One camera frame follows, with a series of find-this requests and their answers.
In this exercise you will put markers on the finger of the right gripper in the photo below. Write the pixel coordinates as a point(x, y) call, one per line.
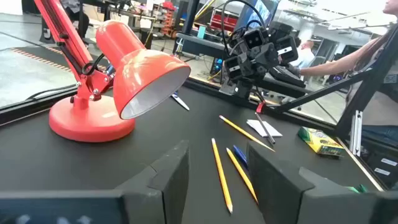
point(286, 49)
point(233, 68)

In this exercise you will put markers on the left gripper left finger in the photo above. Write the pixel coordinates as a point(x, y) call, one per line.
point(93, 205)

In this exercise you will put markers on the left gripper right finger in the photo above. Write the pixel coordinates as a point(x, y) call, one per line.
point(280, 193)

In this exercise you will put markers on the yellow wooden pencil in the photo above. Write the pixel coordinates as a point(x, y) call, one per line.
point(221, 174)
point(241, 172)
point(245, 133)

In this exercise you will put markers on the blue pen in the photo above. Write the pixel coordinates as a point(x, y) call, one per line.
point(240, 155)

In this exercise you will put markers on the white notepad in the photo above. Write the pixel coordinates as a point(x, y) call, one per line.
point(255, 124)

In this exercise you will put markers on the yellow green crayon box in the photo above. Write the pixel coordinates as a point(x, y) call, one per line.
point(320, 141)

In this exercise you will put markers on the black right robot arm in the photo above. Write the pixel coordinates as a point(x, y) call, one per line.
point(241, 90)

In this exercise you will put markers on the computer tower blue light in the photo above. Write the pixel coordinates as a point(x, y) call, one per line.
point(217, 65)

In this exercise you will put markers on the person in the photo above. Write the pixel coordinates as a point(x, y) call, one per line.
point(74, 12)
point(304, 54)
point(342, 62)

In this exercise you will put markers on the dark grey side desk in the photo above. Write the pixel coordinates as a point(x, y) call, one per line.
point(199, 46)

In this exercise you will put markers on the blue-screen monitor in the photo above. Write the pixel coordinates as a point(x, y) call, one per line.
point(259, 12)

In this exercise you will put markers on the small teal box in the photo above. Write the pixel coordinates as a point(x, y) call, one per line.
point(201, 32)

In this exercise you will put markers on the small red clip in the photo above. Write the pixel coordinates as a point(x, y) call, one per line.
point(260, 108)

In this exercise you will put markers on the red storage bin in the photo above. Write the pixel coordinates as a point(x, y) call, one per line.
point(224, 20)

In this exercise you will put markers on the grey mechanical pencil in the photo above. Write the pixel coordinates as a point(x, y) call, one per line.
point(264, 127)

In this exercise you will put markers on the black pole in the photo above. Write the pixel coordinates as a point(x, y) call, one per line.
point(190, 15)

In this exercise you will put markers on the orange rack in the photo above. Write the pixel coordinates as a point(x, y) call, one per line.
point(168, 17)

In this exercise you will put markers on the red desk lamp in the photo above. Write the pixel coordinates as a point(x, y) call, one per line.
point(143, 71)

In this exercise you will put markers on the black case white labels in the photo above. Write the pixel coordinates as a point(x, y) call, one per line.
point(379, 168)

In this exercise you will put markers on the black orange-striped floor mat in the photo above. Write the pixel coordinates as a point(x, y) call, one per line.
point(46, 59)

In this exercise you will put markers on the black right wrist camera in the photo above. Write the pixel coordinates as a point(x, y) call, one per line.
point(254, 39)

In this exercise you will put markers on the silver metal bracket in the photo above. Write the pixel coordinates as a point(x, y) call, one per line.
point(356, 132)

